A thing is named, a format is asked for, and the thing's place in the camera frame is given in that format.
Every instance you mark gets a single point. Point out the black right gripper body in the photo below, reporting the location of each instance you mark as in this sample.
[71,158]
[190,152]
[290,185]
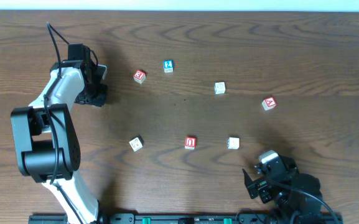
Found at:
[257,185]

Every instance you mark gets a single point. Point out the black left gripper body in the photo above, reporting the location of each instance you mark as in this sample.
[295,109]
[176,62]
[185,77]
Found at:
[95,97]

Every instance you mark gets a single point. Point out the blue number 2 block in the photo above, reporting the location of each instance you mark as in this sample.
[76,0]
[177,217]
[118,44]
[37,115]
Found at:
[168,66]

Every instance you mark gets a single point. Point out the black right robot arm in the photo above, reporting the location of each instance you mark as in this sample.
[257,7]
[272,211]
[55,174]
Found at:
[297,196]

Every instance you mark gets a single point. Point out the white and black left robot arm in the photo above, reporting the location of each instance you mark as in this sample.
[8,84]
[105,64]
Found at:
[47,147]

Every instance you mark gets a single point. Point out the white block with red side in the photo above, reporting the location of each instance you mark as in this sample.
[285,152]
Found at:
[233,143]

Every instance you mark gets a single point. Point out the red number 3 block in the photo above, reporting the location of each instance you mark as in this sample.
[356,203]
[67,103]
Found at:
[139,76]

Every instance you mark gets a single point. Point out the white block with animal drawing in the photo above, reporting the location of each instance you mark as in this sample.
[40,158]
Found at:
[137,143]

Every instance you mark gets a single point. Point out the red letter A block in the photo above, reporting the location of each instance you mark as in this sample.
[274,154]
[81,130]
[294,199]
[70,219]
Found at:
[269,103]

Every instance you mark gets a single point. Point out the red letter U block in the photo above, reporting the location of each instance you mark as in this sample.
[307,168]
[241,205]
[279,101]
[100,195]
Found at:
[190,142]

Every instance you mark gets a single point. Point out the white block with round drawing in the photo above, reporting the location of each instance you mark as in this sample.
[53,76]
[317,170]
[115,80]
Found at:
[219,88]

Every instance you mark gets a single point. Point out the black mounting rail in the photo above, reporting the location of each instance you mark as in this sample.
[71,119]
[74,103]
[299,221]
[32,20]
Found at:
[241,218]

